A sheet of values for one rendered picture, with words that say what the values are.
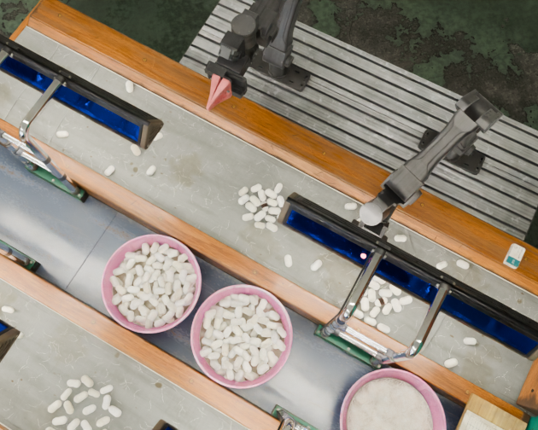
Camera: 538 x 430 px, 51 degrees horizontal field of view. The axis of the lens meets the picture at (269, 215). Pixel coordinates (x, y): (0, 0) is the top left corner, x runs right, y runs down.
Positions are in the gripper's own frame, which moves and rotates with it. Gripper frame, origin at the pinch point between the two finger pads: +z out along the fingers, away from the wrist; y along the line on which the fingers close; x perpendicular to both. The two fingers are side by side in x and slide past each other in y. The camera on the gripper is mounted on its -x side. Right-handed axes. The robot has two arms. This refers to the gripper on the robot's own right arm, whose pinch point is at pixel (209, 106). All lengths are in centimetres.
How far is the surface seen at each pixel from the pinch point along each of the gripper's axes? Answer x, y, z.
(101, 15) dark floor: 108, -104, -61
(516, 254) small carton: 29, 86, -12
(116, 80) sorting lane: 33, -40, -8
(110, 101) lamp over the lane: -4.1, -19.1, 11.0
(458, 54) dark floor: 109, 52, -122
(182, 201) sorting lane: 33.0, -3.1, 16.4
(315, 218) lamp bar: -3.6, 34.5, 14.0
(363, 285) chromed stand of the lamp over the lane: -5, 50, 23
